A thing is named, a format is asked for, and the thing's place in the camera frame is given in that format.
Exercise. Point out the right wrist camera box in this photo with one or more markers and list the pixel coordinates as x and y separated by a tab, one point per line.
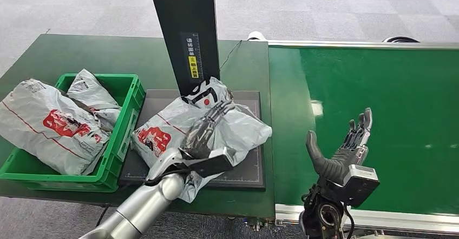
360	185

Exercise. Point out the dark green table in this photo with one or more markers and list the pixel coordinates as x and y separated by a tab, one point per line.
107	54

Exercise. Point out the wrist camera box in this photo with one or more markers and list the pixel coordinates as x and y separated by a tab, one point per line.
360	185
213	164

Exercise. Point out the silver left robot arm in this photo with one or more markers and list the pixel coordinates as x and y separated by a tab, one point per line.
143	205

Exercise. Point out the white mailer black stripe print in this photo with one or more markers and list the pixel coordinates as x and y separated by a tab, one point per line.
240	133

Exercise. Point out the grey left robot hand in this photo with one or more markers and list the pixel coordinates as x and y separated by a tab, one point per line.
200	133

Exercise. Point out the black scanner column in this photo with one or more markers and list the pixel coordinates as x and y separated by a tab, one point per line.
183	15

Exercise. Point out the white round object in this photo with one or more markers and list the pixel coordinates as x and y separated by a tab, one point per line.
256	35

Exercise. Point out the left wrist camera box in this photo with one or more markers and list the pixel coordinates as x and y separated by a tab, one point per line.
213	164

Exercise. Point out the aluminium conveyor frame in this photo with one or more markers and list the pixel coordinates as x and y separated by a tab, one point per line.
394	221

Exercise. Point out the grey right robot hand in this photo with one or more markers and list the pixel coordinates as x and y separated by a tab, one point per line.
330	167

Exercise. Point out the small white crumpled mailer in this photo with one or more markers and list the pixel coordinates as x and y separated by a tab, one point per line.
89	94

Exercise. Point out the green conveyor belt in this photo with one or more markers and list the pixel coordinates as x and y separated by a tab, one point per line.
394	87

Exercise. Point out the large white mailer red print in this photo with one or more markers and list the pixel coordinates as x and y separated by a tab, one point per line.
39	122

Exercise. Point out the black yellow column label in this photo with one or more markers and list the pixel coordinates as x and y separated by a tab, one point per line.
193	58

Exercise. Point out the black scanner base plate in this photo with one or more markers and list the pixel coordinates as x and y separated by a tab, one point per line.
247	173

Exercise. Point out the green plastic crate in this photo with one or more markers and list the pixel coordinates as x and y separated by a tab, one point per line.
114	158

